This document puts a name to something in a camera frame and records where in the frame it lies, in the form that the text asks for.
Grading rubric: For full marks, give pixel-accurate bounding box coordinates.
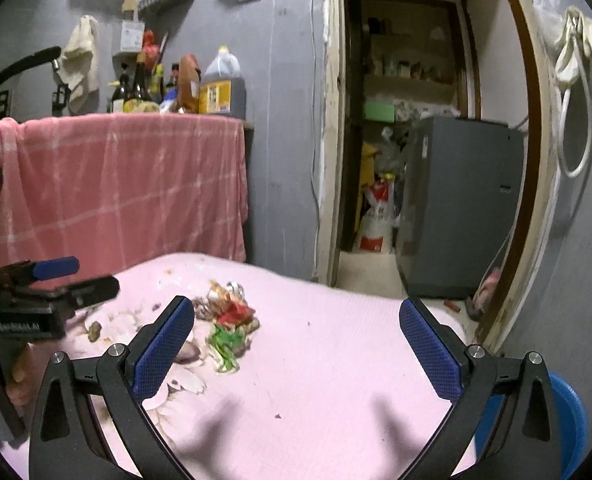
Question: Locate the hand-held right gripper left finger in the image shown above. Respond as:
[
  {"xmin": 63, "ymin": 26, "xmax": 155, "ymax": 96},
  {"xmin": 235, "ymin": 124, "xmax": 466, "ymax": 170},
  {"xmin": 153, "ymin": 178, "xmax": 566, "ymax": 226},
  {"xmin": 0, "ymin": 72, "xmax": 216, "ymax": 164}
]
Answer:
[{"xmin": 28, "ymin": 295, "xmax": 195, "ymax": 480}]

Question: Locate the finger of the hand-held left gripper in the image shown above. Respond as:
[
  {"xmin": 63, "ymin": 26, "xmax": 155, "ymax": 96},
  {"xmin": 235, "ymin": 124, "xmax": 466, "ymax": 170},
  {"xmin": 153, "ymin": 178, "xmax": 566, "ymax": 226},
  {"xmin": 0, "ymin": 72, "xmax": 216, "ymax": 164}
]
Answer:
[
  {"xmin": 41, "ymin": 275, "xmax": 121, "ymax": 309},
  {"xmin": 0, "ymin": 256, "xmax": 80, "ymax": 288}
]

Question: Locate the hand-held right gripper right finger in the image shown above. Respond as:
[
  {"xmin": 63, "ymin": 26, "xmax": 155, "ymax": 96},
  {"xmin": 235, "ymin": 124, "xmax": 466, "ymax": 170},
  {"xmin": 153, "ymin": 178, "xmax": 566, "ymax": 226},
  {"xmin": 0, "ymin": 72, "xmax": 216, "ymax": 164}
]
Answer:
[{"xmin": 399, "ymin": 297, "xmax": 561, "ymax": 480}]

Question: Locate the orange striped snack wrapper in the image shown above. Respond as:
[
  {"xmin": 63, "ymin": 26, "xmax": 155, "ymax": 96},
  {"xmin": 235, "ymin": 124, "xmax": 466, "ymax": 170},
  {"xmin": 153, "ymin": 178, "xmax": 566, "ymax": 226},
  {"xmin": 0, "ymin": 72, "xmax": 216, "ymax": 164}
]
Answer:
[{"xmin": 207, "ymin": 280, "xmax": 249, "ymax": 311}]

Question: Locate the blue plastic bucket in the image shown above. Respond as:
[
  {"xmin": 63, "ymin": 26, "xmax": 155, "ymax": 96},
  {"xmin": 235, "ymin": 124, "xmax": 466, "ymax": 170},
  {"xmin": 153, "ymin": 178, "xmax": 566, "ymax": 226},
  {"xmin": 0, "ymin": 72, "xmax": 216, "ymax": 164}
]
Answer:
[{"xmin": 476, "ymin": 371, "xmax": 587, "ymax": 480}]

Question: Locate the person's left hand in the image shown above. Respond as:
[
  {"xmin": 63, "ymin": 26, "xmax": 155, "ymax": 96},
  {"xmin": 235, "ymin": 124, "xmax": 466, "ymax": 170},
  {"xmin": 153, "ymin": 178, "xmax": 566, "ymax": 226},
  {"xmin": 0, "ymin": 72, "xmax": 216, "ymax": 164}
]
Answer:
[{"xmin": 0, "ymin": 342, "xmax": 44, "ymax": 407}]

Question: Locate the pink slipper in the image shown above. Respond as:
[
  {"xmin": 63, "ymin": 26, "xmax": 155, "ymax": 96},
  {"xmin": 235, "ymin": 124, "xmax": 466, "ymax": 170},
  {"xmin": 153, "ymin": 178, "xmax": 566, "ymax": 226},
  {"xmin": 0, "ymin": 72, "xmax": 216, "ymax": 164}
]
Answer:
[{"xmin": 468, "ymin": 267, "xmax": 504, "ymax": 321}]

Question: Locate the pink tablecloth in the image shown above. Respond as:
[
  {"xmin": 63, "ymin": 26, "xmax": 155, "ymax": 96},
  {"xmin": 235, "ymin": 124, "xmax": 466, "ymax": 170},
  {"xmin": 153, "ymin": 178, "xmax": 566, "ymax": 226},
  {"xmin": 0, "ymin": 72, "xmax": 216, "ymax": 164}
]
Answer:
[{"xmin": 0, "ymin": 252, "xmax": 479, "ymax": 480}]

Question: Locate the pink checked cloth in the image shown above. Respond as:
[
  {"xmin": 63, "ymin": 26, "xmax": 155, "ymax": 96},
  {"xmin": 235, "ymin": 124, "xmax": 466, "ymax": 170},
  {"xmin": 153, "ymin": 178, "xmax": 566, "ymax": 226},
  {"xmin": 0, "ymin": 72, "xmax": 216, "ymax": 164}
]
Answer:
[{"xmin": 0, "ymin": 112, "xmax": 249, "ymax": 291}]

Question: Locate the white red rice sack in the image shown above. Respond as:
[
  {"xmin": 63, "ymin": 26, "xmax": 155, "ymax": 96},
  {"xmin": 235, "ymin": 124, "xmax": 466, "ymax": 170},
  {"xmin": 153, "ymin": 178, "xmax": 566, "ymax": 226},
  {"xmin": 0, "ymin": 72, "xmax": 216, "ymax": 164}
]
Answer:
[{"xmin": 358, "ymin": 180, "xmax": 397, "ymax": 254}]

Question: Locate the grey washing machine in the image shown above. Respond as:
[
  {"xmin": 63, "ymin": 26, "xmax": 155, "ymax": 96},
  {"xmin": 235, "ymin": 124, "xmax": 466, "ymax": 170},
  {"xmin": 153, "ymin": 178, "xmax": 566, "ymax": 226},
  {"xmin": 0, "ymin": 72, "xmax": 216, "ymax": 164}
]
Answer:
[{"xmin": 396, "ymin": 116, "xmax": 526, "ymax": 301}]

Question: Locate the dark glass bottle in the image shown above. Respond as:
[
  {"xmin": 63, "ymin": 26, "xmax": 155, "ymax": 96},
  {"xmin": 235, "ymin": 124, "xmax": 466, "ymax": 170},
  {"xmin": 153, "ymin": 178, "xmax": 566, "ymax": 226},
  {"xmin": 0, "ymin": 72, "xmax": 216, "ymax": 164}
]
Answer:
[
  {"xmin": 110, "ymin": 62, "xmax": 132, "ymax": 114},
  {"xmin": 131, "ymin": 52, "xmax": 155, "ymax": 106}
]

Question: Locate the yellow bag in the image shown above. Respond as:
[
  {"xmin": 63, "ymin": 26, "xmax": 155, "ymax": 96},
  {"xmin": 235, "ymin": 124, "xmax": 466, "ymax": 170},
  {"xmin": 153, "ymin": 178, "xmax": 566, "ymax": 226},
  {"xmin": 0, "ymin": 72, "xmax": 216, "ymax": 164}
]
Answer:
[{"xmin": 361, "ymin": 142, "xmax": 379, "ymax": 186}]

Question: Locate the grey plastic bag bundle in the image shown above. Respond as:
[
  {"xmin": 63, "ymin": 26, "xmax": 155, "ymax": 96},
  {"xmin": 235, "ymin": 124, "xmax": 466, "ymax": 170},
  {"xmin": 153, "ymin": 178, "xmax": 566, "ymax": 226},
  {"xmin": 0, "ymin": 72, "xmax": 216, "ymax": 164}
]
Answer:
[{"xmin": 378, "ymin": 127, "xmax": 409, "ymax": 182}]

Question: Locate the beige rag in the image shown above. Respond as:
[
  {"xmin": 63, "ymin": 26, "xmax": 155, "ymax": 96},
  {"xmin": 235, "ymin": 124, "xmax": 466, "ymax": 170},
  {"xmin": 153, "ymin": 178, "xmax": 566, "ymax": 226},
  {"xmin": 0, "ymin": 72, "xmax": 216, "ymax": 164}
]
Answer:
[{"xmin": 58, "ymin": 15, "xmax": 101, "ymax": 114}]

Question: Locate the brown red standing pouch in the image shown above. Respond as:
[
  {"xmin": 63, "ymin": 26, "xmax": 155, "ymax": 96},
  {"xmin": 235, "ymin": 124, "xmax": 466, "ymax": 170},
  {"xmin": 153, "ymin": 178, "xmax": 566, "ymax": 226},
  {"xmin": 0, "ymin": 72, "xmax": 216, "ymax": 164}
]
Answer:
[{"xmin": 178, "ymin": 54, "xmax": 202, "ymax": 114}]

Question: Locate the red plastic item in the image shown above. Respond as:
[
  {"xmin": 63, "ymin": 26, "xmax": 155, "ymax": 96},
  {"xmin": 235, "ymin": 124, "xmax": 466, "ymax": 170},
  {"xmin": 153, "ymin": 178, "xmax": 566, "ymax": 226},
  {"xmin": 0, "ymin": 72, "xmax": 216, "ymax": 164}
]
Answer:
[{"xmin": 141, "ymin": 30, "xmax": 157, "ymax": 72}]

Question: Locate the cooking oil jug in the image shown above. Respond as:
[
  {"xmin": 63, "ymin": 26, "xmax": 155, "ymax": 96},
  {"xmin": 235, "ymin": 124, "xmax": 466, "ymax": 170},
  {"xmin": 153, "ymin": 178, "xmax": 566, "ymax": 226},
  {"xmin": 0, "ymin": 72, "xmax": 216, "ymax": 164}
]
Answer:
[{"xmin": 198, "ymin": 46, "xmax": 248, "ymax": 119}]

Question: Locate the green box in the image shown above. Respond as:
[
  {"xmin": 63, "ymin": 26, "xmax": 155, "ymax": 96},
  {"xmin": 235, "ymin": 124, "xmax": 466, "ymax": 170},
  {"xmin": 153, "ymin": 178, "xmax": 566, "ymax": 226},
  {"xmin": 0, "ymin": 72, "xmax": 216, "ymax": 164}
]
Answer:
[{"xmin": 363, "ymin": 100, "xmax": 397, "ymax": 124}]

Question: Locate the dark wooden door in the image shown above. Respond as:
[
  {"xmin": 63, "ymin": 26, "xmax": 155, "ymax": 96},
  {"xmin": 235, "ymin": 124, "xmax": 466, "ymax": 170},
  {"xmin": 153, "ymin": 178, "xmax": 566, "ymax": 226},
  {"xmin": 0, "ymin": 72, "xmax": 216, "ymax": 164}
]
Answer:
[{"xmin": 343, "ymin": 0, "xmax": 365, "ymax": 252}]

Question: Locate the wooden shelf unit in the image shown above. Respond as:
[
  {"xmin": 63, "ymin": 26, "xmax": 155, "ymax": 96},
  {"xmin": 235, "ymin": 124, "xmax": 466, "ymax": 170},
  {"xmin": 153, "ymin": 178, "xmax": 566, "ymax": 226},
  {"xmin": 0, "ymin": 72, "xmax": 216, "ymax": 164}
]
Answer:
[{"xmin": 363, "ymin": 5, "xmax": 459, "ymax": 97}]

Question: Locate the washing machine drain hose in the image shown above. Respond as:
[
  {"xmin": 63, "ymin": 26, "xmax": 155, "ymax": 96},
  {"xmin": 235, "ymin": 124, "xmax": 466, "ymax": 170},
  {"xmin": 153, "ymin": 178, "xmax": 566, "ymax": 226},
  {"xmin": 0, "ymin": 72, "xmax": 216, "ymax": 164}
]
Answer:
[{"xmin": 486, "ymin": 220, "xmax": 517, "ymax": 282}]

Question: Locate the wooden door frame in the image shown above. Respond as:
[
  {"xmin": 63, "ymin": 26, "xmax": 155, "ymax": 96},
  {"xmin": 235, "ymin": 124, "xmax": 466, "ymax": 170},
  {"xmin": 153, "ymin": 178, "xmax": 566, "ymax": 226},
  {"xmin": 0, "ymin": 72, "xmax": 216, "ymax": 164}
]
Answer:
[{"xmin": 321, "ymin": 0, "xmax": 561, "ymax": 356}]

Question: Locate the white shower hose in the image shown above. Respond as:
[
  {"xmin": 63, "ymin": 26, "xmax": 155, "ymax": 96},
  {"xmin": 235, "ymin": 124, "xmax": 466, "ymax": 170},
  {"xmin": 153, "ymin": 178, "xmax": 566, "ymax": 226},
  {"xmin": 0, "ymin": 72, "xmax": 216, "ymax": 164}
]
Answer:
[{"xmin": 556, "ymin": 74, "xmax": 592, "ymax": 179}]

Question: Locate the white power cable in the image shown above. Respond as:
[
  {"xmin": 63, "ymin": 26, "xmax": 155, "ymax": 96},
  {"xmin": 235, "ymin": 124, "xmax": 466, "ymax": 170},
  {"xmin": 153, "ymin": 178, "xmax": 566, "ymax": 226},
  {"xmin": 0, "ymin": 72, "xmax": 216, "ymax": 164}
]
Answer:
[{"xmin": 307, "ymin": 0, "xmax": 327, "ymax": 272}]

